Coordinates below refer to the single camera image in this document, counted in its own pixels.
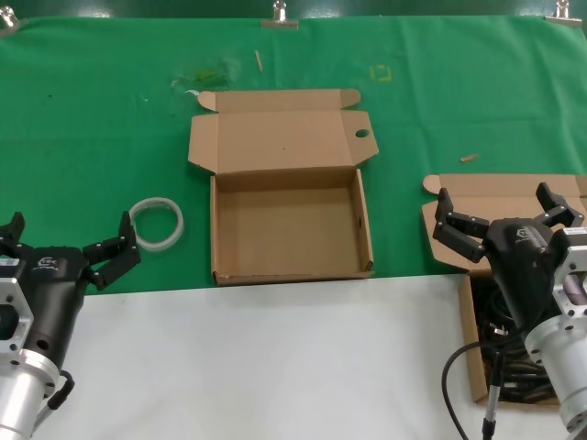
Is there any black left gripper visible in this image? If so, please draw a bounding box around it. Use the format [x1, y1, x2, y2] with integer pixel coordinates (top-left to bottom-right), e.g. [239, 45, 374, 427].
[0, 210, 142, 370]

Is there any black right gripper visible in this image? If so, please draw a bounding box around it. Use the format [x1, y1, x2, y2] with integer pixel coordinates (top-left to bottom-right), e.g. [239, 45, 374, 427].
[433, 181, 586, 332]

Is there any open cardboard box plain flap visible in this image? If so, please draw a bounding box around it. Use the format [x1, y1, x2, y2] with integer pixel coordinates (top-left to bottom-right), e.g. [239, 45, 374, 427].
[421, 172, 587, 407]

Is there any open cardboard box round hole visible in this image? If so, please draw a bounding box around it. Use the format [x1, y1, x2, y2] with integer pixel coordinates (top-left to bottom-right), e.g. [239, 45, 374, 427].
[186, 88, 380, 287]

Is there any clear tape roll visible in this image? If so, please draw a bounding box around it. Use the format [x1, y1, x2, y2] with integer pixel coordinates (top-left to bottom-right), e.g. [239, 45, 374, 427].
[128, 195, 185, 252]

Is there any green table cloth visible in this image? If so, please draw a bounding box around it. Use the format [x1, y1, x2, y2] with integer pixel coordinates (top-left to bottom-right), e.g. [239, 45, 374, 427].
[0, 16, 587, 297]

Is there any silver binder clip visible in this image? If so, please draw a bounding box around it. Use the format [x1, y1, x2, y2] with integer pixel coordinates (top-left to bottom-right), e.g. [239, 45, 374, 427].
[544, 0, 587, 28]
[0, 8, 22, 38]
[260, 0, 299, 30]

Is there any clear plastic wrap scrap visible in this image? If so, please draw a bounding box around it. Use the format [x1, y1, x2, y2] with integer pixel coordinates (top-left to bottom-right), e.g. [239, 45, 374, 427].
[172, 59, 242, 98]

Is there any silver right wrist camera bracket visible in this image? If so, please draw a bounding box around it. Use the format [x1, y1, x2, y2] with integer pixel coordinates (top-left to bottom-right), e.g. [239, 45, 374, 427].
[552, 226, 587, 322]

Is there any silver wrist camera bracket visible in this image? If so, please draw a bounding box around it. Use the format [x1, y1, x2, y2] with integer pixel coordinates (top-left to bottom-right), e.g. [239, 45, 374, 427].
[552, 226, 587, 322]
[0, 277, 35, 357]

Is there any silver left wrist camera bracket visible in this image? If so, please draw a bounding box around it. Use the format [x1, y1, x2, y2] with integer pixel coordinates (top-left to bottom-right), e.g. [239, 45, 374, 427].
[0, 277, 35, 357]

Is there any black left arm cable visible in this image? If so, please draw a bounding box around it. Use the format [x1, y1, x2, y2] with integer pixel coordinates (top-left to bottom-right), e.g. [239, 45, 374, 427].
[34, 369, 75, 432]

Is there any pile of black cables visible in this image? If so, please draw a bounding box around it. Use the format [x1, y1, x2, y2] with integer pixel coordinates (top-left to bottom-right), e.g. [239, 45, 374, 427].
[471, 273, 559, 405]

